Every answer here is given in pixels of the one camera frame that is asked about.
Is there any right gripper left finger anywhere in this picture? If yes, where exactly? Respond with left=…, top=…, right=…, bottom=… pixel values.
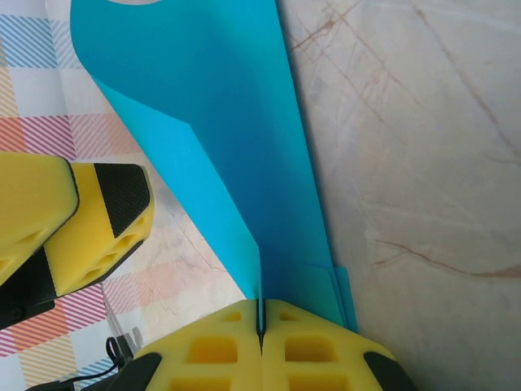
left=116, top=299, right=264, bottom=391

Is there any blue square paper sheet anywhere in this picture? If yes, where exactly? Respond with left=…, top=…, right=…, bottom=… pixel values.
left=69, top=0, right=359, bottom=333

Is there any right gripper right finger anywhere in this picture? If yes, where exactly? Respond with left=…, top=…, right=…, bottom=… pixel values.
left=260, top=299, right=421, bottom=391

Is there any left base thin black cable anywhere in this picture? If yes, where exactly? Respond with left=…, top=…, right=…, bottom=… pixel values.
left=60, top=336, right=135, bottom=386

